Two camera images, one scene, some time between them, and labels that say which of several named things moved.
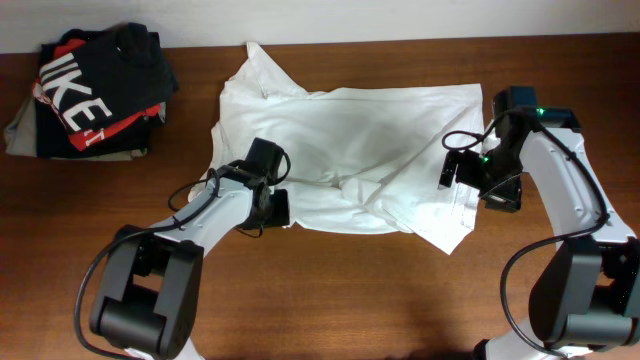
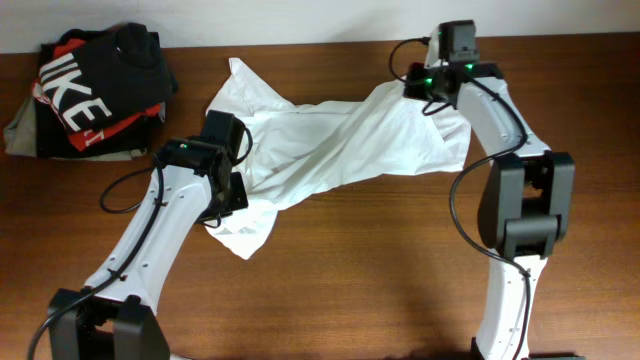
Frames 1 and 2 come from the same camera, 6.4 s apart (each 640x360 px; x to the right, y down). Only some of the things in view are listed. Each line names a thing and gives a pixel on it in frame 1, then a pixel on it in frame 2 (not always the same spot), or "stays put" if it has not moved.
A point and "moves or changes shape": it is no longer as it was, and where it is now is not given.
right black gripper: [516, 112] to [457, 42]
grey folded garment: [21, 138] stays put
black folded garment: [53, 141] stays put
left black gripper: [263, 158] to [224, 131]
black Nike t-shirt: [108, 76] stays put
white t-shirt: [360, 160] moves or changes shape
